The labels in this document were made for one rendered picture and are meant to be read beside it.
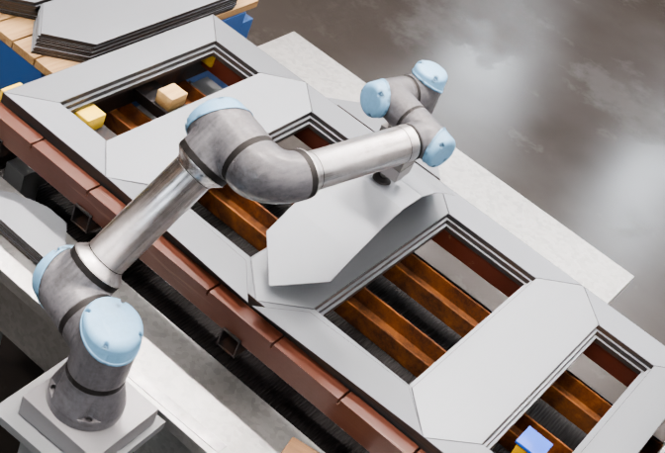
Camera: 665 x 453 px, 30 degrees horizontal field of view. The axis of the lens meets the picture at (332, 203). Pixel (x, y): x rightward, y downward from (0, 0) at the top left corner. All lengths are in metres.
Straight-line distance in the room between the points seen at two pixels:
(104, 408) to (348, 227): 0.65
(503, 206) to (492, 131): 1.77
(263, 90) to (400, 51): 2.20
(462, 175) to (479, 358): 0.80
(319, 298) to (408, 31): 2.98
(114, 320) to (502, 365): 0.88
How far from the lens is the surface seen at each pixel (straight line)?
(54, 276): 2.36
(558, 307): 2.94
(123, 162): 2.80
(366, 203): 2.68
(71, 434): 2.40
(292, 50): 3.57
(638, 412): 2.82
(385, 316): 2.91
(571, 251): 3.31
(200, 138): 2.27
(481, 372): 2.67
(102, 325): 2.28
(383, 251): 2.83
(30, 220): 2.80
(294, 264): 2.60
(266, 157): 2.21
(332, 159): 2.29
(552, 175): 5.02
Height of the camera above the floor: 2.58
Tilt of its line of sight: 37 degrees down
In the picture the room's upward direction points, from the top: 24 degrees clockwise
